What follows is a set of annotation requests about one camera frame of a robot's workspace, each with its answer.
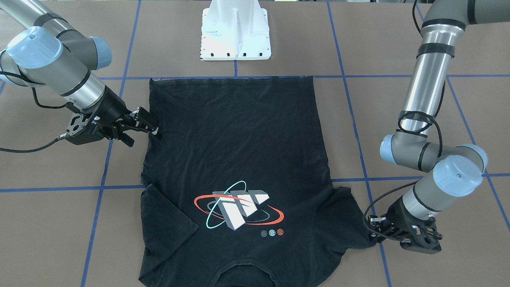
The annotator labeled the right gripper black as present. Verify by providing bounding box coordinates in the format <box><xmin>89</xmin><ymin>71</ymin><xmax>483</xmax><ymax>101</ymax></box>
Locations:
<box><xmin>86</xmin><ymin>87</ymin><xmax>162</xmax><ymax>147</ymax></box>

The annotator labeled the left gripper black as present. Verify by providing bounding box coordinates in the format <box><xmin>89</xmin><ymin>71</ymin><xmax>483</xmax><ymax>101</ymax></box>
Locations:
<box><xmin>368</xmin><ymin>196</ymin><xmax>435</xmax><ymax>242</ymax></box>

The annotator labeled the black graphic t-shirt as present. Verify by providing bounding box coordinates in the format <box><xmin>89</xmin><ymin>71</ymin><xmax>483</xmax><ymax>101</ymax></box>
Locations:
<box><xmin>139</xmin><ymin>77</ymin><xmax>374</xmax><ymax>287</ymax></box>

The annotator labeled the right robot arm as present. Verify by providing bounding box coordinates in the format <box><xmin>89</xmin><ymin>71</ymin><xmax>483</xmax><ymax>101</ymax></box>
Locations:
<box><xmin>0</xmin><ymin>0</ymin><xmax>161</xmax><ymax>147</ymax></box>

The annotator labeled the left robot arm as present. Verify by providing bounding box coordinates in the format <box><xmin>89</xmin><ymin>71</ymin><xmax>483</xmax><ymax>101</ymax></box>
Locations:
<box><xmin>369</xmin><ymin>0</ymin><xmax>509</xmax><ymax>246</ymax></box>

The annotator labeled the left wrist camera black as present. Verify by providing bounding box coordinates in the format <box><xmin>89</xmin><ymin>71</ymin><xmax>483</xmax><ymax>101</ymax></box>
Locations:
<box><xmin>400</xmin><ymin>223</ymin><xmax>443</xmax><ymax>254</ymax></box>

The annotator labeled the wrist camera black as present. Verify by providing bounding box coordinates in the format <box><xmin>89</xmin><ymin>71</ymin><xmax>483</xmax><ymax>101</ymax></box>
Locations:
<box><xmin>400</xmin><ymin>223</ymin><xmax>443</xmax><ymax>254</ymax></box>
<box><xmin>64</xmin><ymin>113</ymin><xmax>106</xmax><ymax>145</ymax></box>

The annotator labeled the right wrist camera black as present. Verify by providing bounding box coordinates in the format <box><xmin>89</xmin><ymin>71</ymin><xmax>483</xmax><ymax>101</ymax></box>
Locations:
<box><xmin>64</xmin><ymin>113</ymin><xmax>106</xmax><ymax>145</ymax></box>

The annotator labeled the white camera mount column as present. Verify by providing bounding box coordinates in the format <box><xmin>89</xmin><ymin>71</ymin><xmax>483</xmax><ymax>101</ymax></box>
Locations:
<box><xmin>200</xmin><ymin>0</ymin><xmax>272</xmax><ymax>61</ymax></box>

